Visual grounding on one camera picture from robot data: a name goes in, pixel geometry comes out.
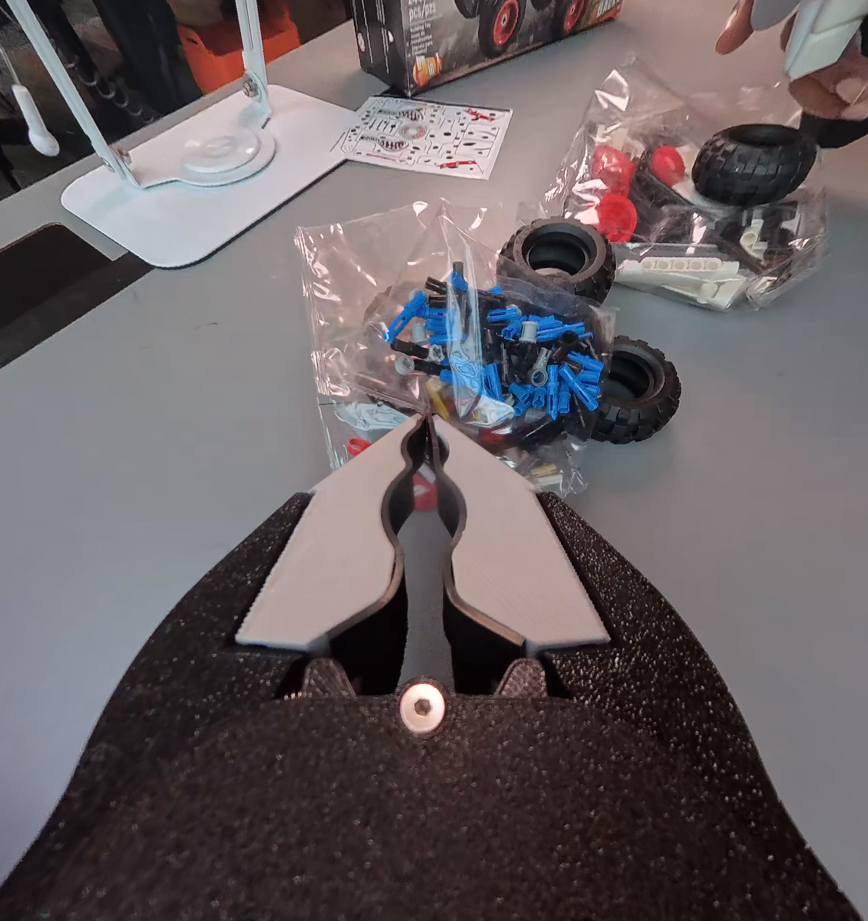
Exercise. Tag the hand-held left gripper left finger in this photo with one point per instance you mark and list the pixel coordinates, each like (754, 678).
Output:
(319, 568)

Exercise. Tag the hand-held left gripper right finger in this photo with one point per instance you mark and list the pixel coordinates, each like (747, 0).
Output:
(527, 575)

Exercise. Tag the black toy tyre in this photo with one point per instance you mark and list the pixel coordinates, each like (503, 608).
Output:
(657, 410)
(729, 180)
(592, 273)

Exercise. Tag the clear bag of red white parts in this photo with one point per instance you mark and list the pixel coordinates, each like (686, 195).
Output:
(693, 266)

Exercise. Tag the clear bag of mixed parts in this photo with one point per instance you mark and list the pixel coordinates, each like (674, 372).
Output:
(348, 259)

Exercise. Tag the white book stand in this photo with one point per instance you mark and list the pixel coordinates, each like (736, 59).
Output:
(189, 201)

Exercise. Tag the person's right hand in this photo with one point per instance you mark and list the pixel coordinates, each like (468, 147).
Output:
(837, 93)

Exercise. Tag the black toy truck box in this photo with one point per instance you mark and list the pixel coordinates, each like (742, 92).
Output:
(419, 43)

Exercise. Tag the white sticker sheet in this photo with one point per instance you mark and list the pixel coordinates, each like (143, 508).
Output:
(419, 137)

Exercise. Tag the orange storage box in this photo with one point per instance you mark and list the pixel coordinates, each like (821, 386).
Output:
(218, 50)

